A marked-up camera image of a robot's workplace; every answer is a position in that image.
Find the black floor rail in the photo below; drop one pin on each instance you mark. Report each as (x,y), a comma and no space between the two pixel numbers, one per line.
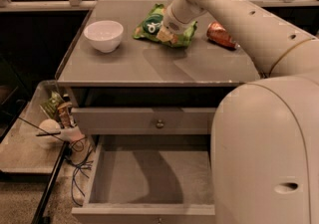
(38,216)

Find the brown snack packet in bin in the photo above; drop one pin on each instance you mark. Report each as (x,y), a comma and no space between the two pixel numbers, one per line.
(64,112)

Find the green snack bag in bin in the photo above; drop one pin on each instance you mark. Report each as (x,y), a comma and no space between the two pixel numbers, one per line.
(50,106)

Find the clear plastic storage bin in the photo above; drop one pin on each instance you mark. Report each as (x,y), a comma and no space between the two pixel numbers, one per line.
(23,150)

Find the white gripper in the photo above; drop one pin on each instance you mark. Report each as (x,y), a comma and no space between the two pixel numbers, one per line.
(173,22)

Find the round metal drawer knob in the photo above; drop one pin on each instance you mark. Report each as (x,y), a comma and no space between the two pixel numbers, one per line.
(160,123)

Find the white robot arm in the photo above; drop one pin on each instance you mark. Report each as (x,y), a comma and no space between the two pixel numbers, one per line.
(265,134)

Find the green rice chip bag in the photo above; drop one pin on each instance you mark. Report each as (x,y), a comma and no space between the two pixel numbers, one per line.
(150,26)

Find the white ceramic bowl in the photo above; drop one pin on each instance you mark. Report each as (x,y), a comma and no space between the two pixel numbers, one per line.
(104,36)

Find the orange soda can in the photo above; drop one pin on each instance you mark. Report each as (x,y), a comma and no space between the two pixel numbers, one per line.
(217,34)

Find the closed grey top drawer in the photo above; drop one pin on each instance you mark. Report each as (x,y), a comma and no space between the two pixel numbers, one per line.
(143,120)

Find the open grey middle drawer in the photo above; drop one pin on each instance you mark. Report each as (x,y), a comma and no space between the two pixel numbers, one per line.
(149,179)

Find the white ball in bin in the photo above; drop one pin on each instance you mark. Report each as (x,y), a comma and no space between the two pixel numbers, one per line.
(49,126)

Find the grey drawer cabinet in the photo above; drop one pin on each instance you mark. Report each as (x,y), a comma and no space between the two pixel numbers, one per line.
(144,74)

